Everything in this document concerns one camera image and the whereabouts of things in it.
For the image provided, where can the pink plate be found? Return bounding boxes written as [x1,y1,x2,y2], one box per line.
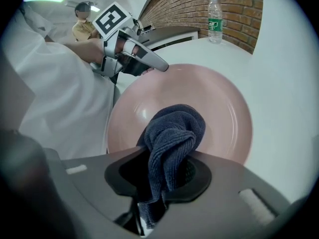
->
[106,63,254,166]

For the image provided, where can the person's left forearm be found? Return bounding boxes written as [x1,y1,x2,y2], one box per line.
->
[63,37,105,65]

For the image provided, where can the person's left hand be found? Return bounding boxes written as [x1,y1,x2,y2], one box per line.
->
[116,37,140,57]

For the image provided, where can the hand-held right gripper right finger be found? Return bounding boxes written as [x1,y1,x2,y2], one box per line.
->
[149,150,292,239]

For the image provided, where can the clear plastic water bottle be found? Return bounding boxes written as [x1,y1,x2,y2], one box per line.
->
[207,0,224,45]

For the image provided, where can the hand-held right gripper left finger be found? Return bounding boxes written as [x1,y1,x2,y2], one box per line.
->
[61,146,151,239]

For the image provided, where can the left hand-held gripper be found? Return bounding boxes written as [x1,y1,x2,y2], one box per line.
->
[91,1,169,79]

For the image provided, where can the dark blue cloth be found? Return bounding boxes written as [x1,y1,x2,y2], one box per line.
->
[136,104,207,230]

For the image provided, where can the person's white clothing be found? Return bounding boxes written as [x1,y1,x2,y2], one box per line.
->
[3,5,122,160]

